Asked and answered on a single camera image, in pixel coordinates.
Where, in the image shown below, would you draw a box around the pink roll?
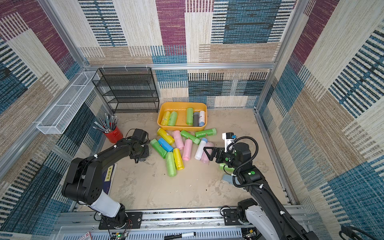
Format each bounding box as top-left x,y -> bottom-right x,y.
182,139 -> 193,161
201,142 -> 215,164
173,130 -> 184,150

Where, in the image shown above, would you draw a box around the fat green roll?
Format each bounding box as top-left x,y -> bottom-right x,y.
219,163 -> 234,175

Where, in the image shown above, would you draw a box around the grey trash bag roll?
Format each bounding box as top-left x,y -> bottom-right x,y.
193,112 -> 200,127

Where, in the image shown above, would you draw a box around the white roll red label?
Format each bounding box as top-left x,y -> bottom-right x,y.
199,111 -> 206,127

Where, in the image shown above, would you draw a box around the plain light green roll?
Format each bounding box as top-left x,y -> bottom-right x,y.
186,107 -> 194,126

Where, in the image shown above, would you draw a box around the large light green roll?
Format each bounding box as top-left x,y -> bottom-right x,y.
168,111 -> 178,126

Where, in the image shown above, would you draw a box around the yellow trash bag roll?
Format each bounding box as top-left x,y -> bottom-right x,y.
161,111 -> 171,126

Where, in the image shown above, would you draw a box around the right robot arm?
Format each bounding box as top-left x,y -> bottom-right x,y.
204,136 -> 318,240

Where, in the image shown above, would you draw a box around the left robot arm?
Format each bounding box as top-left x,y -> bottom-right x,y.
62,139 -> 149,230

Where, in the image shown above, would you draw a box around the white roll with blue band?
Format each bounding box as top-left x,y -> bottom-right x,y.
195,138 -> 208,161

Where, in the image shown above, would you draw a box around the short green roll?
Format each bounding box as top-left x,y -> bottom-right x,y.
181,130 -> 201,145

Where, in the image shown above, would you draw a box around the green roll with red label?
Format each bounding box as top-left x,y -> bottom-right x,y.
195,128 -> 217,138

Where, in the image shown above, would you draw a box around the green roll with label left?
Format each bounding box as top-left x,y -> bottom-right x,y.
150,139 -> 168,159

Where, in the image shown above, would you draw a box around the blue trash bag roll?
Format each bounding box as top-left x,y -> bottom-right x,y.
158,138 -> 174,152

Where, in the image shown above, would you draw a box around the yellow roll near box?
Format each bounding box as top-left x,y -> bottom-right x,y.
157,128 -> 175,145

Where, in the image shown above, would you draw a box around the lower yellow roll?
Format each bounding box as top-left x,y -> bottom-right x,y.
173,148 -> 185,171

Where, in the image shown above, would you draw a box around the yellow plastic storage box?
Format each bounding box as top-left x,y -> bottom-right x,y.
157,102 -> 208,132

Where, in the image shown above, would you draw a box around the lower light green roll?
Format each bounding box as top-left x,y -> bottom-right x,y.
166,152 -> 177,177

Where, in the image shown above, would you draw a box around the grey blue stapler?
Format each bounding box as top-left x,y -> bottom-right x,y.
221,175 -> 234,186

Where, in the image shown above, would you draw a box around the red pen cup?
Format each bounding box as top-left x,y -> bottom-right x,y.
105,127 -> 124,144

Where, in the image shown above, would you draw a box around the dark blue booklet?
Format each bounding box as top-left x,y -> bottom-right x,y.
102,164 -> 117,195

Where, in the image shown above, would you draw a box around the black mesh shelf rack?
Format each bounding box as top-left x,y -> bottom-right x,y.
92,67 -> 160,114

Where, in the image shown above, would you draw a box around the black marker pen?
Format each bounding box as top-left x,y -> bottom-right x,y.
164,232 -> 197,240

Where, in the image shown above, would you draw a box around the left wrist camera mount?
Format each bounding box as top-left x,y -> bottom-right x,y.
132,129 -> 149,143

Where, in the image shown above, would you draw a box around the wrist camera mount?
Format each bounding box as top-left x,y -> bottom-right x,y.
132,129 -> 149,143
222,132 -> 237,153

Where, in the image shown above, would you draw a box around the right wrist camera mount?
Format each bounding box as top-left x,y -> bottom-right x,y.
222,132 -> 237,153

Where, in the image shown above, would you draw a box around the white wire wall basket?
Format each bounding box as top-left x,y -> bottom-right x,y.
37,72 -> 95,135

